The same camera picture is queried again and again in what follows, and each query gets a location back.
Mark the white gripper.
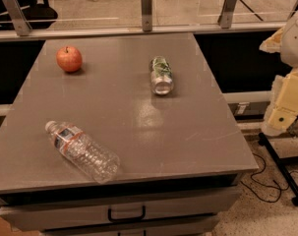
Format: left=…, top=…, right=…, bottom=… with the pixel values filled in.
left=261, top=68, right=298, bottom=137

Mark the left metal bracket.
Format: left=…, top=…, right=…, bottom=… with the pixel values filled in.
left=2, top=0, right=31, bottom=36

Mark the grey drawer with black handle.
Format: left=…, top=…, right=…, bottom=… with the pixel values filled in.
left=0, top=186, right=240, bottom=231

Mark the grey metal rail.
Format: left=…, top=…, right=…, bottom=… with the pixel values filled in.
left=0, top=22, right=286, bottom=42

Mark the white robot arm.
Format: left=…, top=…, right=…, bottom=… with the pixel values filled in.
left=259, top=11, right=298, bottom=137

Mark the black stand leg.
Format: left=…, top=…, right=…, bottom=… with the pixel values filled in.
left=259, top=133, right=298, bottom=207

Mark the black office chair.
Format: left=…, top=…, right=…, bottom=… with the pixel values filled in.
left=0, top=0, right=58, bottom=30

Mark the lower grey drawer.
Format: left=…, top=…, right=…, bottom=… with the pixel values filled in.
left=40, top=215, right=219, bottom=236

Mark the red apple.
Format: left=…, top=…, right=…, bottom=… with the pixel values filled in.
left=56, top=45, right=83, bottom=73

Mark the clear plastic water bottle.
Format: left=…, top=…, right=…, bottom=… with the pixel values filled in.
left=45, top=121, right=120, bottom=184

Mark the middle metal bracket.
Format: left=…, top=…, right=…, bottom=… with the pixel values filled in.
left=141, top=0, right=152, bottom=31

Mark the black cable on floor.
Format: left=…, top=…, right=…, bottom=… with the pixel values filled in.
left=240, top=152, right=298, bottom=204

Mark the green aluminium can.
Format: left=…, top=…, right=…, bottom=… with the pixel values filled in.
left=149, top=56, right=174, bottom=95

